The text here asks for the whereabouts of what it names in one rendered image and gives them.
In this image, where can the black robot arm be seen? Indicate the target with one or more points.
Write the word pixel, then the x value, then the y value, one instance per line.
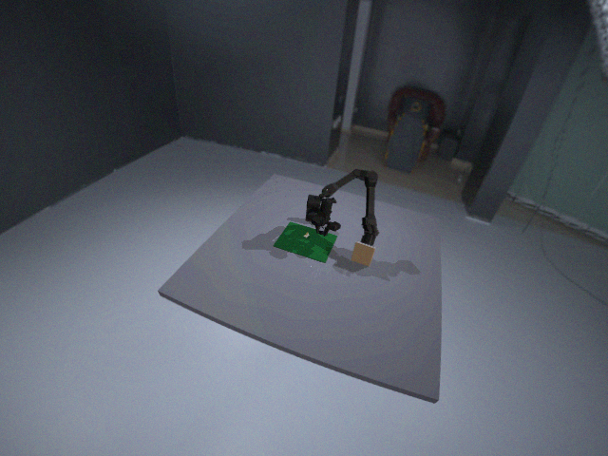
pixel 368 222

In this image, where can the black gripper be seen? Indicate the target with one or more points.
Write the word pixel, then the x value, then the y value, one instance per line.
pixel 330 225

